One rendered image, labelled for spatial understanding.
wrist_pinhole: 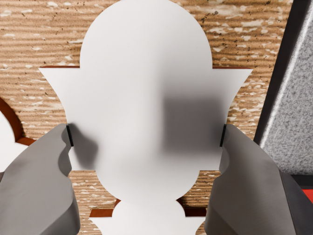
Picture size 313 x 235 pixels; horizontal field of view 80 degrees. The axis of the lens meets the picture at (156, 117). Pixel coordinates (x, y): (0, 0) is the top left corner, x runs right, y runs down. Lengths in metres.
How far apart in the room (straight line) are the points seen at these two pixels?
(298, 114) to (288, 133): 0.02
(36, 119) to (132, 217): 0.13
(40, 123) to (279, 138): 0.23
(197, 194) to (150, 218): 0.06
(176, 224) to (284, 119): 0.15
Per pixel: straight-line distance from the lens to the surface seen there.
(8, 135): 0.19
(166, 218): 0.23
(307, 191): 0.28
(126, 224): 0.23
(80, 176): 0.21
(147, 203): 0.17
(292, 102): 0.22
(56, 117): 0.18
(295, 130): 0.24
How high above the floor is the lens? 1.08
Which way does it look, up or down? 63 degrees down
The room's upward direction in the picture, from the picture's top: 178 degrees clockwise
